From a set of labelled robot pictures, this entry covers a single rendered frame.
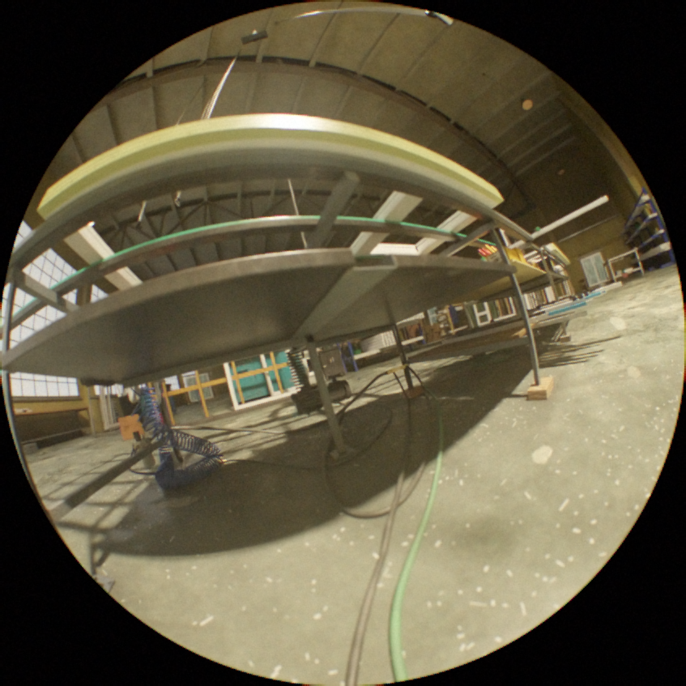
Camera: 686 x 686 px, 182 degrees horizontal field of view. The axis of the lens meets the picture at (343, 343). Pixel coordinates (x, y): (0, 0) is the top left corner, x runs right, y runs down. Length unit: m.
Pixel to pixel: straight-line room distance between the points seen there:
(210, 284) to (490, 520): 0.66
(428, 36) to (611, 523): 9.52
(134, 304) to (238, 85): 8.03
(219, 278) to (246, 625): 0.60
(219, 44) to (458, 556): 8.47
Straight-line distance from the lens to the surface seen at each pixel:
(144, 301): 0.33
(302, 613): 0.50
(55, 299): 0.91
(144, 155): 0.53
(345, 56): 8.43
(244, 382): 5.22
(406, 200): 0.79
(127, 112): 8.99
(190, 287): 0.31
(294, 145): 0.52
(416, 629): 0.44
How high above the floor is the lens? 0.42
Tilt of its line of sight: 4 degrees up
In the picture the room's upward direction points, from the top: 16 degrees counter-clockwise
